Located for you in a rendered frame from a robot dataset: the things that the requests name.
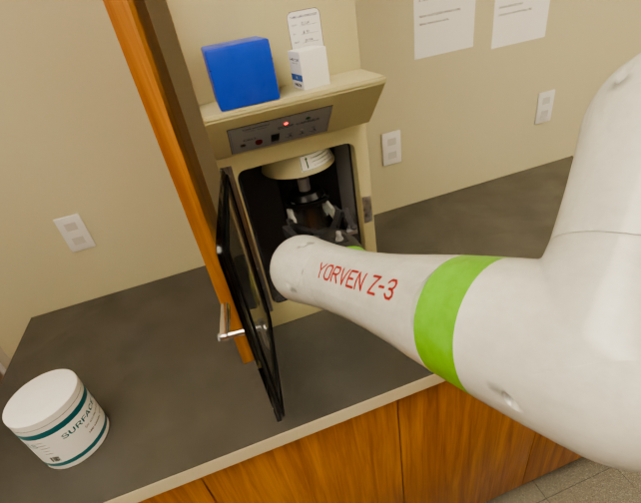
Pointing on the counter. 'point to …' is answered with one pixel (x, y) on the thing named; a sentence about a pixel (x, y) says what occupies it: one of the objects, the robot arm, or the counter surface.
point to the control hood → (346, 94)
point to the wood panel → (173, 139)
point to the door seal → (243, 291)
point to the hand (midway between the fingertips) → (310, 212)
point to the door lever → (227, 324)
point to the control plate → (279, 130)
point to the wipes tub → (57, 418)
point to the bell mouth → (300, 166)
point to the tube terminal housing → (330, 24)
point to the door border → (244, 305)
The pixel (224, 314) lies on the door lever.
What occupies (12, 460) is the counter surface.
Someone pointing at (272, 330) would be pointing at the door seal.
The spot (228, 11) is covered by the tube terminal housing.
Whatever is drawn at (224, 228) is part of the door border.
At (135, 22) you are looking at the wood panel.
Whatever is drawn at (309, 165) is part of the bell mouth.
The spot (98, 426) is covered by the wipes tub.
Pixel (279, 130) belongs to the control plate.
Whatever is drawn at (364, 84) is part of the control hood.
